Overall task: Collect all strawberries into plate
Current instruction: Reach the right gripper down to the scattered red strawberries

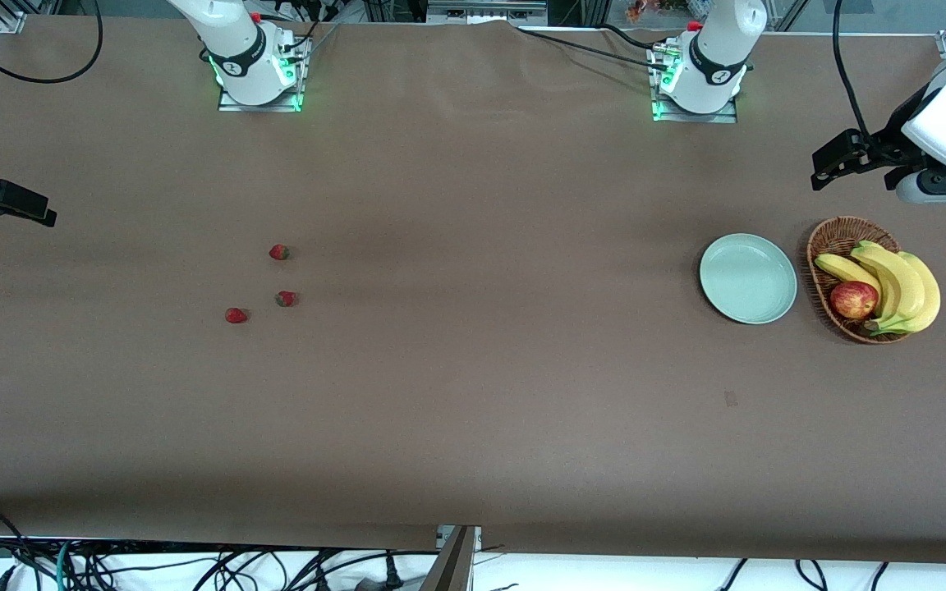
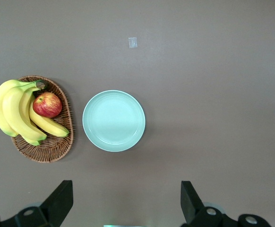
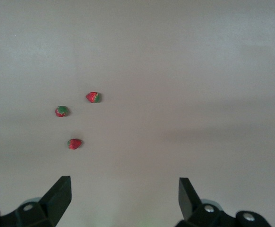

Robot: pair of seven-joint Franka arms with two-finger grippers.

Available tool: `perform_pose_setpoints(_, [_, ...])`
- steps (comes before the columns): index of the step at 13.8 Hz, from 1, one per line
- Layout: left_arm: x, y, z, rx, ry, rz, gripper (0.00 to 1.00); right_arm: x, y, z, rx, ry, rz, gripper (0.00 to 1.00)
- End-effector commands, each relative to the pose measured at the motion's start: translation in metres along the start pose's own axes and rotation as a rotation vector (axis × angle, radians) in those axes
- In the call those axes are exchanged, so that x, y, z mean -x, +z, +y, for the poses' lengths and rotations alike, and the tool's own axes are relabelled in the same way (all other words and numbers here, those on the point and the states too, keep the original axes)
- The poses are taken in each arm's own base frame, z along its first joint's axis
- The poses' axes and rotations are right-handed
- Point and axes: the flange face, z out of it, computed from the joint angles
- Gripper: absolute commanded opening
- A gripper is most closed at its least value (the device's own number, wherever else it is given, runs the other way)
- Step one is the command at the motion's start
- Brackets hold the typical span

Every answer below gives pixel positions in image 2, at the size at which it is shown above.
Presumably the brown wicker basket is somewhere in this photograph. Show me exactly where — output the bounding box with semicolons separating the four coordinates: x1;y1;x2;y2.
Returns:
10;75;74;163

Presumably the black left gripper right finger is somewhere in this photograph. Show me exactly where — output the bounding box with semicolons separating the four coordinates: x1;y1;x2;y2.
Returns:
180;181;239;227

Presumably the light green round plate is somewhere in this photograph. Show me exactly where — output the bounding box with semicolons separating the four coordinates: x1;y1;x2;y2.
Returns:
82;89;146;153

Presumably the brown table cover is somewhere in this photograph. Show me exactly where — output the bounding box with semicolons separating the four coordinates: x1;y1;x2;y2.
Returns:
0;0;275;227

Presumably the yellow banana bunch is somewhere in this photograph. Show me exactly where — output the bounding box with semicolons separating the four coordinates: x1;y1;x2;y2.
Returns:
0;79;70;147

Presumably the red yellow apple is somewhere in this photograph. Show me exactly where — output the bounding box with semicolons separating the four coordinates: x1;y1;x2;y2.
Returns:
32;92;63;119

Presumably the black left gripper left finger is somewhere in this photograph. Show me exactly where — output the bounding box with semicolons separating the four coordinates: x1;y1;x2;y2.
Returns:
0;180;74;227

